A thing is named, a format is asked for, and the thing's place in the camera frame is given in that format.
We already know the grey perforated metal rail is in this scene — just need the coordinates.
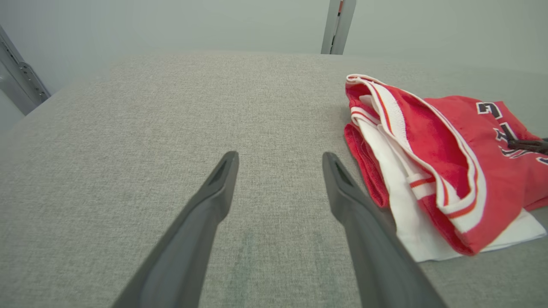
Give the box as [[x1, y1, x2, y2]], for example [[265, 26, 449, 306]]
[[0, 25, 52, 116]]

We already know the red and white sports jersey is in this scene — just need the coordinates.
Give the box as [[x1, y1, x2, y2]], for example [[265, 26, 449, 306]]
[[344, 74, 548, 263]]

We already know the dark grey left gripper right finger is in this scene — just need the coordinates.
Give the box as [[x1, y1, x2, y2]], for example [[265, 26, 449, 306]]
[[322, 152, 448, 308]]

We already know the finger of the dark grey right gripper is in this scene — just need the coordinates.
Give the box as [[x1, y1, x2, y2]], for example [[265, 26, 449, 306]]
[[508, 145, 548, 155], [508, 138, 548, 147]]

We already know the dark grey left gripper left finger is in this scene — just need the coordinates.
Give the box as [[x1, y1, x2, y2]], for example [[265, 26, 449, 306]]
[[110, 151, 239, 308]]

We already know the grey partition post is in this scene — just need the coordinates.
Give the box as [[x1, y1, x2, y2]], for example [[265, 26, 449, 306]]
[[321, 0, 341, 55], [340, 0, 357, 55]]

